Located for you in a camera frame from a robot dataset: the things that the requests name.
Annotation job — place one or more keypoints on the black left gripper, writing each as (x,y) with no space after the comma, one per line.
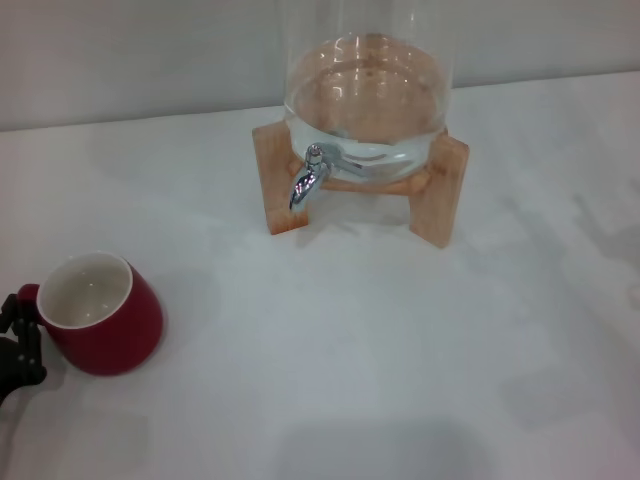
(9,365)

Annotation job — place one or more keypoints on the red ceramic cup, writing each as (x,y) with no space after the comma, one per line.
(125,335)

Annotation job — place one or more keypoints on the chrome faucet tap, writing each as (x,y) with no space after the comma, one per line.
(305,182)

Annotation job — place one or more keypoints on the clear glass dispenser jar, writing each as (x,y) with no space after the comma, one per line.
(365,100)

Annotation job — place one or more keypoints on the wooden dispenser stand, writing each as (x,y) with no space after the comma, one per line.
(442,200)

